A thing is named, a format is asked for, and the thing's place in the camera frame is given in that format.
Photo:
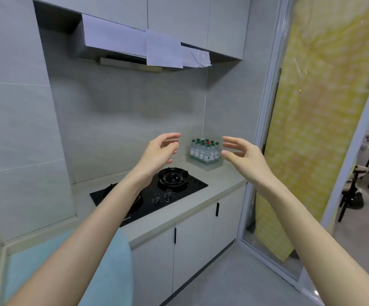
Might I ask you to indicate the person's left hand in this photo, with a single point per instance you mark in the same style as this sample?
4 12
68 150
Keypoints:
154 160

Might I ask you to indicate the person's right hand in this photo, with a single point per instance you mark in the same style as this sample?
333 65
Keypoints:
251 162

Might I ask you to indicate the clear plastic tray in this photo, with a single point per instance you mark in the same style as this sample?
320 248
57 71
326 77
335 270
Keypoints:
214 167

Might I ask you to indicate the cluster of green-capped water bottles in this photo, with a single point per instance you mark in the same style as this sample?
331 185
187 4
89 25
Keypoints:
203 154

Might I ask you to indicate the person's left forearm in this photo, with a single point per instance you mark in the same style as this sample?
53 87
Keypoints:
85 239

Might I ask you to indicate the person's right forearm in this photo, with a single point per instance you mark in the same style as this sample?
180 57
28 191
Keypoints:
315 245

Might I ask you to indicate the silver stove knob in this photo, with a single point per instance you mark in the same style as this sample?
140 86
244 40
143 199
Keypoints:
156 197
168 192

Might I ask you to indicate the black glass gas stove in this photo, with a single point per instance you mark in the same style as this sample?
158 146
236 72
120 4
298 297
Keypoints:
146 203

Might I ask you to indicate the yellow patterned door film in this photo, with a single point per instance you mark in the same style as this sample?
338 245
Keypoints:
315 124

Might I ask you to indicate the grey range hood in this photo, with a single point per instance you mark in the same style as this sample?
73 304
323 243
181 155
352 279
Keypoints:
124 63

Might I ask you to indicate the white paper sheet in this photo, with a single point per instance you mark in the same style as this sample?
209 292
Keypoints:
114 36
197 58
163 49

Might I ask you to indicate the light blue mat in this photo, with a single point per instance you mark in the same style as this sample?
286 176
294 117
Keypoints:
114 277

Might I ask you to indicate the white sliding door frame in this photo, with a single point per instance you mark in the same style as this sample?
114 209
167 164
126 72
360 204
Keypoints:
268 92

